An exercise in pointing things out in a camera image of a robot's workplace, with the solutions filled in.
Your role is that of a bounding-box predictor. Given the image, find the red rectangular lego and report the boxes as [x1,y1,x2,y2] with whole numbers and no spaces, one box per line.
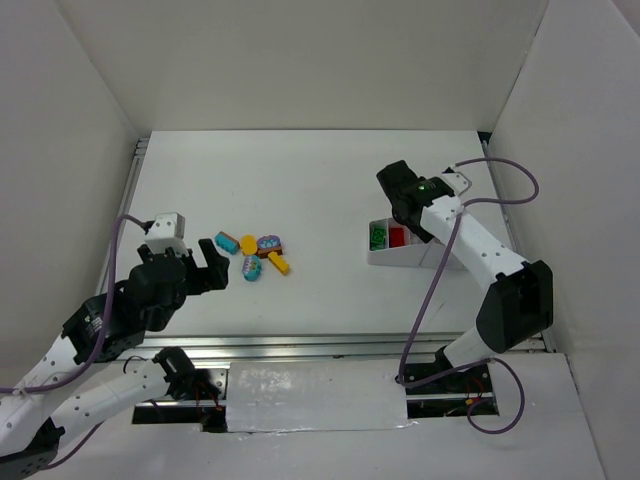
[389,227,407,248]

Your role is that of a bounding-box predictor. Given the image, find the small green square lego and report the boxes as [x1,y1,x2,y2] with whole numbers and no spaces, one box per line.
[369,225,387,251]

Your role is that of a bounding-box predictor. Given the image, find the purple flower lego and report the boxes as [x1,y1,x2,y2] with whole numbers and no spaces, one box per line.
[256,235,283,258]

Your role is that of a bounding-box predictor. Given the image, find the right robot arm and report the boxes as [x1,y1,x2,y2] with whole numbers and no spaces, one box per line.
[376,160,554,389]

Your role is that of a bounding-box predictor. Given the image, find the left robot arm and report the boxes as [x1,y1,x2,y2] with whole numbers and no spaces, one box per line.
[1,239,229,479]

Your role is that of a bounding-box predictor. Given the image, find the teal and brown lego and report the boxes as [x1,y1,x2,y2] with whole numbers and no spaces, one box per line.
[214,231,240,255]

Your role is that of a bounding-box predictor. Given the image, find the teal oval printed lego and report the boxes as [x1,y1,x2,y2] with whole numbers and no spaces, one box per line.
[242,255,262,282]

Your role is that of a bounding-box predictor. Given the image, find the yellow round lego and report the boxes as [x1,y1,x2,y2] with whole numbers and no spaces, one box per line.
[240,235,258,256]

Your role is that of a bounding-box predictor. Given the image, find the white compartment organizer tray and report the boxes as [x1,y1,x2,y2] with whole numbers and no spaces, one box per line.
[367,218,445,270]

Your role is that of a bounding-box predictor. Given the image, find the yellow rectangular lego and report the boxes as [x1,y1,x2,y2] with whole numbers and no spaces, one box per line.
[267,251,290,276]

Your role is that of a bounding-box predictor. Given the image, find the white foil-taped panel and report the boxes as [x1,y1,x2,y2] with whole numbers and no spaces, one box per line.
[226,360,409,433]

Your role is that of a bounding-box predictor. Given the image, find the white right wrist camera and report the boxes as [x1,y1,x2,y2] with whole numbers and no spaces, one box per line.
[441,166,472,197]

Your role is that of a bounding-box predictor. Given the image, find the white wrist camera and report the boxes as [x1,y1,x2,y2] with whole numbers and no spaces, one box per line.
[145,212,188,257]
[441,166,472,197]

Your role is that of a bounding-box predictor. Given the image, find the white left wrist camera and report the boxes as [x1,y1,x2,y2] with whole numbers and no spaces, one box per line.
[145,212,188,257]

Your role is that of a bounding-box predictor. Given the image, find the aluminium table rail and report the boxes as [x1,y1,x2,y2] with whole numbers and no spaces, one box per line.
[114,332,546,362]

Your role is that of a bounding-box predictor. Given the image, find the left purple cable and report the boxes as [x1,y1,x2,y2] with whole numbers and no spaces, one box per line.
[0,214,156,469]

